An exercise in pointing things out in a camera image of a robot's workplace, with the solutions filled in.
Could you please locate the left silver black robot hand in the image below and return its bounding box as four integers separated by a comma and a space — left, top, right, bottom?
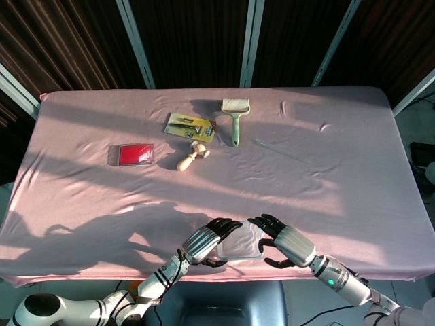
181, 217, 244, 268

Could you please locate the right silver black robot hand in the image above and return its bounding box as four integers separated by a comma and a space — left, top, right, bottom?
247, 213, 317, 269

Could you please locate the clear plastic container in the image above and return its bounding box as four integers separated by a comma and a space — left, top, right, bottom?
217, 220, 266, 261

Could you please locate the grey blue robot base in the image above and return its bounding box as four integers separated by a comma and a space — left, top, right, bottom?
142, 280, 287, 326

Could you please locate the black plastic bin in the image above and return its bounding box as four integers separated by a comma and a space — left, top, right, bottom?
408, 141, 435, 171

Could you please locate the pink tablecloth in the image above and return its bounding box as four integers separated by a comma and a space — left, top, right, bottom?
0, 86, 428, 285

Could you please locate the wooden kendama toy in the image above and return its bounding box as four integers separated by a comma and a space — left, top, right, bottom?
177, 141, 211, 172

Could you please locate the clear plastic tube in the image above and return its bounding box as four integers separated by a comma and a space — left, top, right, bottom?
251, 138, 309, 164

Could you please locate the red pad in clear case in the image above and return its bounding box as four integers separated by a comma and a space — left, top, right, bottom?
107, 143, 155, 167

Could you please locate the yellow carded tool package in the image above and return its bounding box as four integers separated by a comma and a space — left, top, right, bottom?
164, 112, 218, 142

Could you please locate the green lint roller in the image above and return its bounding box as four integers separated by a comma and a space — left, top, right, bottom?
220, 98, 253, 147

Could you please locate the dark curtain panel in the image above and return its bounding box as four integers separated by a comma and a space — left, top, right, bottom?
322, 0, 435, 106
253, 0, 351, 88
130, 0, 251, 89

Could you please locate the brown pleated curtain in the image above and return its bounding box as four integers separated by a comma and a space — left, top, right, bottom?
0, 0, 150, 184

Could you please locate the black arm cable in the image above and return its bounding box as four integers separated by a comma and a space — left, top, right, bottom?
154, 249, 188, 306

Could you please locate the white metal frame post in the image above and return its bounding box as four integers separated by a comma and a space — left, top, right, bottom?
0, 62, 41, 120
392, 67, 435, 117
115, 0, 156, 90
311, 0, 362, 88
240, 0, 266, 88

